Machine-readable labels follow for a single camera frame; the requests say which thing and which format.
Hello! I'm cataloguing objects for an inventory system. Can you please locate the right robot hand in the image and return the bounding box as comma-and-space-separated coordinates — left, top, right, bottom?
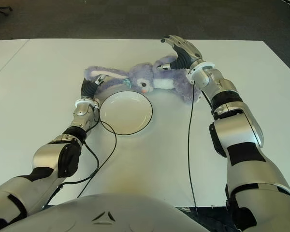
156, 34, 203, 71

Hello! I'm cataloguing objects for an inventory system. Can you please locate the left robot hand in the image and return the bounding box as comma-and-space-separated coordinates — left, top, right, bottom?
80, 74, 107, 100

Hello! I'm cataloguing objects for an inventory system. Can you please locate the purple plush bunny doll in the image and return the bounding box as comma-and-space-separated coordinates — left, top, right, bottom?
84, 55, 203, 105

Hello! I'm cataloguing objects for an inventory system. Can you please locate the white plate black rim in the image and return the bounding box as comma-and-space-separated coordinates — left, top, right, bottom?
99, 90, 153, 135

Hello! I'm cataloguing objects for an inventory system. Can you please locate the black office chair base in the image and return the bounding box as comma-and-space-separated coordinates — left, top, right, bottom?
0, 4, 13, 16

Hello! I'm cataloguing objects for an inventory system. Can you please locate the grey robot torso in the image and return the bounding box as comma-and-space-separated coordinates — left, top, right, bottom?
4, 192, 208, 232

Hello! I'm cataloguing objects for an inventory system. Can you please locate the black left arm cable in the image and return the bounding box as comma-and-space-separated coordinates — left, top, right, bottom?
38, 113, 118, 211

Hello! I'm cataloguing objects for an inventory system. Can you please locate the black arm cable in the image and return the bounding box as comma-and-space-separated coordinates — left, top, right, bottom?
38, 113, 118, 211
187, 81, 201, 213

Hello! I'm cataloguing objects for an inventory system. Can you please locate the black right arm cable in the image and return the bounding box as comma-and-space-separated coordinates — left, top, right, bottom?
187, 81, 201, 213

